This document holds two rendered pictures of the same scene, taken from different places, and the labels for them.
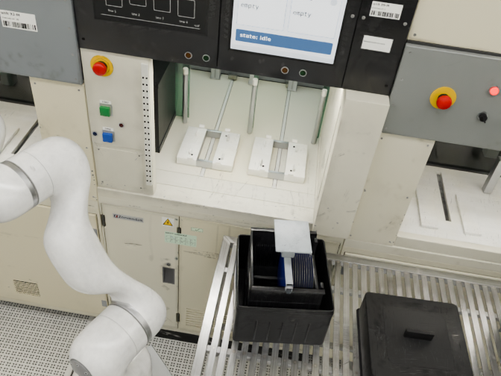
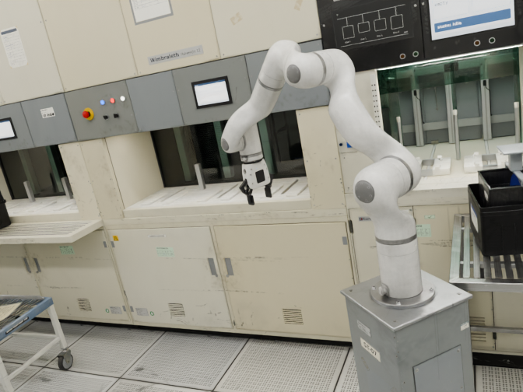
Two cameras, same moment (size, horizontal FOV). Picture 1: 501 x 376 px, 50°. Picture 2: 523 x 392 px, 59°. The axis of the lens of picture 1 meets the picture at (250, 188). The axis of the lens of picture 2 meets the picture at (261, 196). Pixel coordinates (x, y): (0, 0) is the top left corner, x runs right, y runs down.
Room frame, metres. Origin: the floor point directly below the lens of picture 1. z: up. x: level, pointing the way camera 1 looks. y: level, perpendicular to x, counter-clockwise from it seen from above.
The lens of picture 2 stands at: (-0.67, 0.07, 1.50)
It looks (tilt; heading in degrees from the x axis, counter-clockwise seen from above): 15 degrees down; 23
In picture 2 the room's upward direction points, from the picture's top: 11 degrees counter-clockwise
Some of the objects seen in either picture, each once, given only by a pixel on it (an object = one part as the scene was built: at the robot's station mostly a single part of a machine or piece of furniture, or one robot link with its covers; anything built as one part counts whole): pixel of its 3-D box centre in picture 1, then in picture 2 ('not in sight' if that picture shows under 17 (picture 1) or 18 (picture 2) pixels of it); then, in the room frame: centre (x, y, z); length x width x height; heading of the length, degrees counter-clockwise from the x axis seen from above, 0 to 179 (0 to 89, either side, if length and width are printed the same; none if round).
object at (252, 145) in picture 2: not in sight; (246, 135); (0.92, 0.77, 1.26); 0.09 x 0.08 x 0.13; 152
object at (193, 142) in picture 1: (209, 147); (426, 166); (1.63, 0.18, 0.89); 0.22 x 0.21 x 0.04; 177
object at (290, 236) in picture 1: (282, 271); (516, 192); (1.03, -0.13, 0.93); 0.24 x 0.20 x 0.32; 5
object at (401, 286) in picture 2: not in sight; (398, 264); (0.64, 0.24, 0.85); 0.19 x 0.19 x 0.18
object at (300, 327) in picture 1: (279, 288); (517, 214); (1.03, -0.13, 0.85); 0.28 x 0.28 x 0.17; 5
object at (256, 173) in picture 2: not in sight; (254, 172); (0.93, 0.77, 1.12); 0.10 x 0.07 x 0.11; 152
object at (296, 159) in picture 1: (278, 158); (489, 161); (1.62, -0.09, 0.89); 0.22 x 0.21 x 0.04; 177
